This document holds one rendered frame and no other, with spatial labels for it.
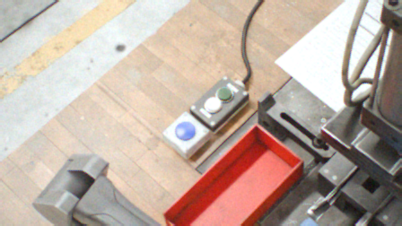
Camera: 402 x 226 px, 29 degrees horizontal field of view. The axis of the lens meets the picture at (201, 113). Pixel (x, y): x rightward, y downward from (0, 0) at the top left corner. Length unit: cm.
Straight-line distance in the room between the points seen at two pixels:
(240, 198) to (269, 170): 8
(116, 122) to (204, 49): 25
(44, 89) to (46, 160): 120
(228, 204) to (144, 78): 34
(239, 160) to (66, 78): 135
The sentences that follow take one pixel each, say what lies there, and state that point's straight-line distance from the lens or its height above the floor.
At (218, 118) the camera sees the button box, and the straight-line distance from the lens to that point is 153.
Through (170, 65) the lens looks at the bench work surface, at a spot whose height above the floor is 90.
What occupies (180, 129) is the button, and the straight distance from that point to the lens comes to 151.
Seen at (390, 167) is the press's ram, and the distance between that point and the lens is 121.
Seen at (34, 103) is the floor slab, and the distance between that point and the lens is 274.
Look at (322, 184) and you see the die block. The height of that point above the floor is 95.
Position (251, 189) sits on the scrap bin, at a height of 91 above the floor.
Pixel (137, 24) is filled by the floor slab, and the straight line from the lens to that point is 285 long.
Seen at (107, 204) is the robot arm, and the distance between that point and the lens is 105.
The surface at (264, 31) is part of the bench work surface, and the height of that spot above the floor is 90.
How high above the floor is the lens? 225
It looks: 60 degrees down
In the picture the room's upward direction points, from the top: 9 degrees counter-clockwise
